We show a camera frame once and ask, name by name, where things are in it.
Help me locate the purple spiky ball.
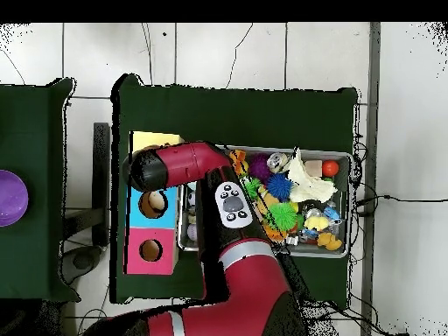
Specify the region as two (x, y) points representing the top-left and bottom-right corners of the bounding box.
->
(248, 152), (273, 182)

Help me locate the blue spiky ball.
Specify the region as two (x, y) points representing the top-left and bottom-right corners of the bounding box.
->
(266, 172), (293, 202)

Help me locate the dark green table cloth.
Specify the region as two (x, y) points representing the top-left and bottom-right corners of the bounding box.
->
(0, 77), (81, 303)
(109, 73), (359, 311)

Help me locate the green spiky ball with eyes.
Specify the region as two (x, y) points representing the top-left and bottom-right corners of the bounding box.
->
(267, 201), (299, 232)
(244, 177), (263, 200)

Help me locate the cream cloth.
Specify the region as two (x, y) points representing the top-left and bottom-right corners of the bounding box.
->
(286, 147), (340, 204)

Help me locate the brown plush toy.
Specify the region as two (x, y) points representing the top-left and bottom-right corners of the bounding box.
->
(316, 231), (344, 252)

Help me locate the small wooden block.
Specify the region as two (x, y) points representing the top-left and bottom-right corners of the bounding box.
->
(304, 159), (324, 178)

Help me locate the shallow mesh bin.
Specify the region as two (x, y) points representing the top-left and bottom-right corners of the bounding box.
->
(177, 143), (354, 259)

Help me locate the purple bowl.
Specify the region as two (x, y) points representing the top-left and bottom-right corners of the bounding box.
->
(0, 169), (30, 228)

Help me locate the crushed drink can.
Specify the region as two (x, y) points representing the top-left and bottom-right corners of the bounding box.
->
(266, 151), (293, 175)

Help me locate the orange-red ball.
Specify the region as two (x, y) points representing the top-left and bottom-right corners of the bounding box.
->
(321, 159), (340, 178)

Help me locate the wooden box with three holes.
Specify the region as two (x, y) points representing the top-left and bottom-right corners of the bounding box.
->
(122, 130), (186, 277)

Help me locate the black cable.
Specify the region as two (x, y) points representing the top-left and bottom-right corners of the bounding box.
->
(354, 193), (448, 216)

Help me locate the yellow plush toy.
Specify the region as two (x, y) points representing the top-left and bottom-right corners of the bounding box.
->
(303, 215), (331, 233)

